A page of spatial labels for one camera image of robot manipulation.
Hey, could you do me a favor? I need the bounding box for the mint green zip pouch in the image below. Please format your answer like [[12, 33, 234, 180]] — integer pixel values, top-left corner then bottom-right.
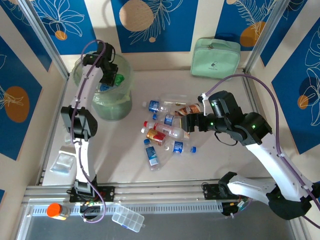
[[189, 36, 242, 81]]

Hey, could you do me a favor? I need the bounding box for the blue-capped cola-logo clear bottle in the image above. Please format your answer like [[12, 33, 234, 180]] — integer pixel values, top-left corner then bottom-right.
[[163, 139, 198, 155]]

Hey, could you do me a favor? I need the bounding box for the red-gold label clear bottle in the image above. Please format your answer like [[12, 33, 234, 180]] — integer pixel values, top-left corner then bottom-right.
[[140, 126, 168, 147]]

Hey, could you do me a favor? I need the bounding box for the brown drink bottle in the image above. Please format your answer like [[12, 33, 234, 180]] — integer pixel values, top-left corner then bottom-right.
[[173, 103, 202, 118]]

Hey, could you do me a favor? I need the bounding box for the grey metal base panel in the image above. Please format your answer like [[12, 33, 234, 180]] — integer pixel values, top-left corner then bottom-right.
[[16, 198, 305, 240]]

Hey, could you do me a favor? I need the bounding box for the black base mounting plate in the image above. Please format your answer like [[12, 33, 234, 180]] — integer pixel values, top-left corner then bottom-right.
[[67, 186, 116, 204], [201, 181, 226, 201]]

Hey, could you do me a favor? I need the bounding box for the green bottle yellow cap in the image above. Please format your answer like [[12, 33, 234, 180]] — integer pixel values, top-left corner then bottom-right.
[[113, 73, 126, 87]]

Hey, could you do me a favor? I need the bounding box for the aluminium frame post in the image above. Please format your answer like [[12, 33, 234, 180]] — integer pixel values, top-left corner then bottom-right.
[[16, 0, 71, 80], [243, 0, 292, 76]]

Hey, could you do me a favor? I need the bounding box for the red-capped clear bottle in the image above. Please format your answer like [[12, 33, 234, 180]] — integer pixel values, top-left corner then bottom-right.
[[143, 121, 187, 140]]

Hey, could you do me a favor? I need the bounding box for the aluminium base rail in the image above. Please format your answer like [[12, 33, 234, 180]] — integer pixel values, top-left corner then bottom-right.
[[22, 176, 276, 205]]

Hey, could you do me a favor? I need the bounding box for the blue-capped blue-label clear bottle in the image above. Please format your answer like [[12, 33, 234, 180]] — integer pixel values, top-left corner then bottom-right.
[[152, 112, 182, 127]]

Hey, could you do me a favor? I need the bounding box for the clear plastic compartment box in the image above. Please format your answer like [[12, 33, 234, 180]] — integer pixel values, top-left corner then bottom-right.
[[111, 205, 146, 233]]

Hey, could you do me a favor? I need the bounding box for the jar with orange cap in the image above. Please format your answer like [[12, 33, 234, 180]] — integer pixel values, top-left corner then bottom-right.
[[46, 202, 71, 221]]

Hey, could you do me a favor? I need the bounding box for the white-capped blue-label clear bottle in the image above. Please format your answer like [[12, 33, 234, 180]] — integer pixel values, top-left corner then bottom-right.
[[141, 99, 175, 115]]

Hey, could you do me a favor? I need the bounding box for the white slotted cable duct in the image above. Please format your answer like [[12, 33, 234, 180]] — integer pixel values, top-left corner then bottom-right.
[[31, 202, 225, 216]]

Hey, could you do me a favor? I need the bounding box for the translucent bin with green liner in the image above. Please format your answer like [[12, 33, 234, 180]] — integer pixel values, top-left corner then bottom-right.
[[71, 53, 135, 122]]

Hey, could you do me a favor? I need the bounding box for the clear bottle white cap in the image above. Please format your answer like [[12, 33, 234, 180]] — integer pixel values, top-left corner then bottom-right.
[[161, 93, 193, 106]]

